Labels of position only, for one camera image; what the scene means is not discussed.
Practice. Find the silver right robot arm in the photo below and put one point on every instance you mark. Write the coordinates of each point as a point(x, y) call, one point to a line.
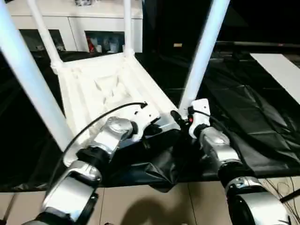
point(218, 143)

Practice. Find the gold rectangular label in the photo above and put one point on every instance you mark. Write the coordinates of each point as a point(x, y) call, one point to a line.
point(177, 44)

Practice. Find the black metal stand bar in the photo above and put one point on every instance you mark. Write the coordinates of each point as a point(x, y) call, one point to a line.
point(290, 197)

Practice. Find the red bottle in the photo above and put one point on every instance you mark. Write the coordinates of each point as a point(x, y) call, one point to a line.
point(91, 45)

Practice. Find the flat white board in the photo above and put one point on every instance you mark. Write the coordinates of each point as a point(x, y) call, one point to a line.
point(279, 70)

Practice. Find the white glass-door cabinet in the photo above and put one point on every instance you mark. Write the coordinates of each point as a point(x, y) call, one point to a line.
point(93, 23)

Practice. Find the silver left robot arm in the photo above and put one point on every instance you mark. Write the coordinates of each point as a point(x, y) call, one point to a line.
point(112, 131)

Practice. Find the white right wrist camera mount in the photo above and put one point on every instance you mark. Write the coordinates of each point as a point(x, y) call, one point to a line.
point(199, 110)

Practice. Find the white plastic table top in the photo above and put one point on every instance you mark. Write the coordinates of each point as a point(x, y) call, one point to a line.
point(82, 93)

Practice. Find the black glossy mat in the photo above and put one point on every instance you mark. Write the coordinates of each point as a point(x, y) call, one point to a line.
point(246, 117)

